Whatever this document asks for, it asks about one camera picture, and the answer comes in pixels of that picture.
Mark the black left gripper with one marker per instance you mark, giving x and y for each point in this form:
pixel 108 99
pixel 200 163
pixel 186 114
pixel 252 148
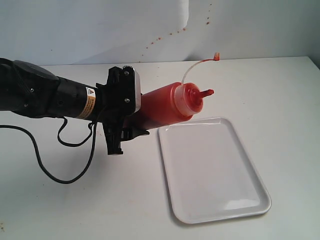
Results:
pixel 114 111

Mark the red sauce squeeze bottle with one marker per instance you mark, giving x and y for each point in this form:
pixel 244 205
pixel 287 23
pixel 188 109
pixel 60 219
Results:
pixel 171 104

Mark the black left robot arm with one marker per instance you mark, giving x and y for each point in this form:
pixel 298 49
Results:
pixel 31 91

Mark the white rectangular plastic tray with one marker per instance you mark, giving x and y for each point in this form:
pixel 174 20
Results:
pixel 209 174

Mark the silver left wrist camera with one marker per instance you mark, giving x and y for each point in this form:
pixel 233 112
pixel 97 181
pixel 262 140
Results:
pixel 133 95

